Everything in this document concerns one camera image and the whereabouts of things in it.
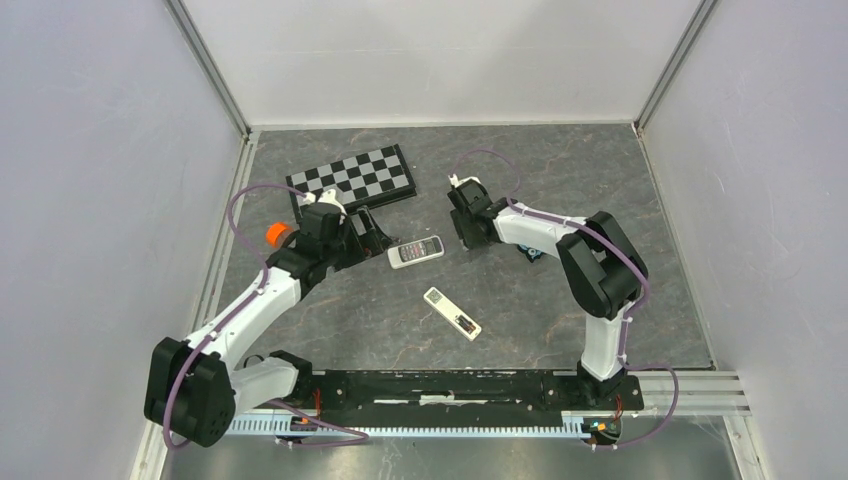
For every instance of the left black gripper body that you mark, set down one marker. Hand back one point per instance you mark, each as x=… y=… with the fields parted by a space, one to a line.
x=346 y=248

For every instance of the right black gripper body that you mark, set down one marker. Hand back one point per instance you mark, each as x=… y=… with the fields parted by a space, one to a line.
x=468 y=237

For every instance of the white remote with buttons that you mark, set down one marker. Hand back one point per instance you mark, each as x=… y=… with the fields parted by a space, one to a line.
x=415 y=252

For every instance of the silver black AAA battery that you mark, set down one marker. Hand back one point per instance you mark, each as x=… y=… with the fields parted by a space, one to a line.
x=465 y=324

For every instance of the slim white remote control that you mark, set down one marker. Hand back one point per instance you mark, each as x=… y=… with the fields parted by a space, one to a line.
x=449 y=311

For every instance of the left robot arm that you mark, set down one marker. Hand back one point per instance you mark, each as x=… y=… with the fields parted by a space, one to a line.
x=195 y=386

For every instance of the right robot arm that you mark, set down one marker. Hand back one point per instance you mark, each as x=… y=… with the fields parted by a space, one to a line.
x=606 y=276

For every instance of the black white chessboard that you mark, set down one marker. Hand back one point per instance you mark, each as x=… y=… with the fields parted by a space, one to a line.
x=373 y=179

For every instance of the orange plastic cup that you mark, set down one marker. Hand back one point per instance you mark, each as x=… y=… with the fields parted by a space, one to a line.
x=277 y=234

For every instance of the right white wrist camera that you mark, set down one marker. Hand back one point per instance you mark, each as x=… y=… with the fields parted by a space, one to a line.
x=456 y=182

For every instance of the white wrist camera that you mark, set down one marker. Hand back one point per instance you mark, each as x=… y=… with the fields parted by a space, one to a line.
x=326 y=197
x=456 y=182

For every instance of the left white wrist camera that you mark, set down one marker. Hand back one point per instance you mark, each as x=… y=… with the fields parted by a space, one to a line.
x=326 y=197

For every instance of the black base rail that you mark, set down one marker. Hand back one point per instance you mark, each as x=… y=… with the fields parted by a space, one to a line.
x=460 y=398

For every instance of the white toothed cable duct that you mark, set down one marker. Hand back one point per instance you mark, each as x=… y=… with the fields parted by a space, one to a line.
x=273 y=423

